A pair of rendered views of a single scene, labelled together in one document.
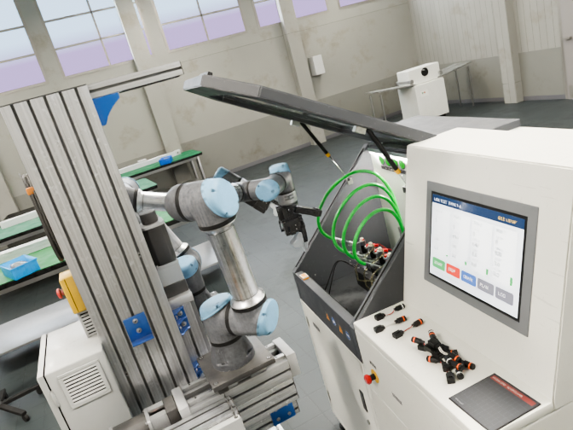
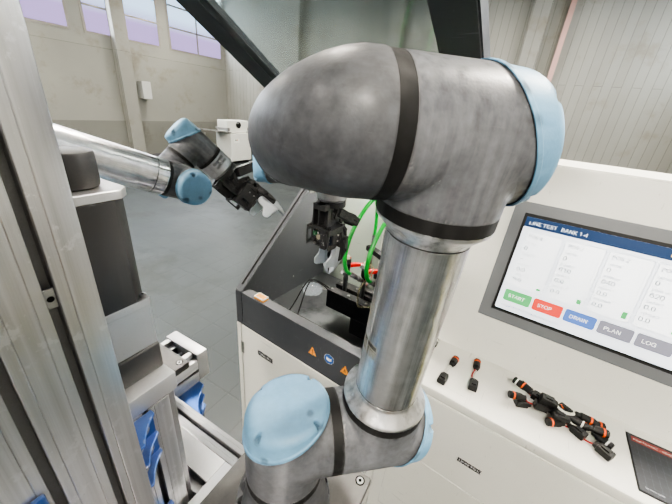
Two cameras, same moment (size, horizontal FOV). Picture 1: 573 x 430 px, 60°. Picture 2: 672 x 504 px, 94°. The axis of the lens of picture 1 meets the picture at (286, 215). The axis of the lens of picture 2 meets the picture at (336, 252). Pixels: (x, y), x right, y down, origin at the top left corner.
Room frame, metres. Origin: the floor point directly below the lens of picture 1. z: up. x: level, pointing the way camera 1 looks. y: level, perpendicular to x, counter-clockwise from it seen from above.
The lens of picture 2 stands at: (1.25, 0.47, 1.64)
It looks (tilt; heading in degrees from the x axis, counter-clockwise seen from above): 25 degrees down; 318
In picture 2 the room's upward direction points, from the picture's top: 5 degrees clockwise
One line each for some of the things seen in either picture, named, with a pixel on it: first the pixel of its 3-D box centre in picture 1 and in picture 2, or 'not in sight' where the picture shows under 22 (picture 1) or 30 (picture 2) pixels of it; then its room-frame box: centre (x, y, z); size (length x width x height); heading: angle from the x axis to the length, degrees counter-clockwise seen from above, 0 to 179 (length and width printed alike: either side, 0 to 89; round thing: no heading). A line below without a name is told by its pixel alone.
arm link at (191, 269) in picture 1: (187, 274); not in sight; (1.98, 0.48, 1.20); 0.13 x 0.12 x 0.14; 4
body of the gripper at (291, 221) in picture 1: (291, 217); (328, 223); (1.83, -0.01, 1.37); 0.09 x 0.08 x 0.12; 105
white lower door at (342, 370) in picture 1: (344, 389); (297, 423); (1.96, -0.04, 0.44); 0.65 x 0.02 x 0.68; 15
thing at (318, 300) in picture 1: (327, 309); (304, 340); (1.96, -0.06, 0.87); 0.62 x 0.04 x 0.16; 15
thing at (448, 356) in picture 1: (439, 351); (559, 411); (1.27, -0.33, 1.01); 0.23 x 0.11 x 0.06; 15
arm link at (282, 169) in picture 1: (281, 178); not in sight; (1.82, -0.02, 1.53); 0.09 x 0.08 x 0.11; 151
